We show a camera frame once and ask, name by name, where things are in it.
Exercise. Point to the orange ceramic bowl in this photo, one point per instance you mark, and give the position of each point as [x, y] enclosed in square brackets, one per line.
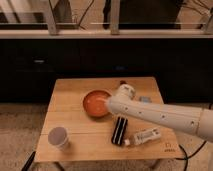
[94, 103]

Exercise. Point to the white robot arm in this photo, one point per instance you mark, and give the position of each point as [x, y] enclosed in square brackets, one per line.
[191, 120]

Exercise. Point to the blue sponge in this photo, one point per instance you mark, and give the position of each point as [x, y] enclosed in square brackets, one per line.
[145, 99]

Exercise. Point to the black white striped case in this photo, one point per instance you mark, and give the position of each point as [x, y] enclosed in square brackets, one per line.
[119, 131]

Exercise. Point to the white plastic bottle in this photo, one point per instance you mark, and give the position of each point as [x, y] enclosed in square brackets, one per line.
[142, 137]

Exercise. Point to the grey paper cup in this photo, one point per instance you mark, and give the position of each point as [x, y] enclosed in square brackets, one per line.
[58, 137]

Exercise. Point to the dark low cabinet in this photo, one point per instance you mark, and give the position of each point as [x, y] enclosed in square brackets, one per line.
[183, 68]

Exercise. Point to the black table leg brace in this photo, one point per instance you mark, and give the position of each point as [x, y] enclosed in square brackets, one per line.
[29, 162]

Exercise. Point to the wooden window frame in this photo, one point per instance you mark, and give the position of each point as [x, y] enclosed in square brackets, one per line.
[106, 19]

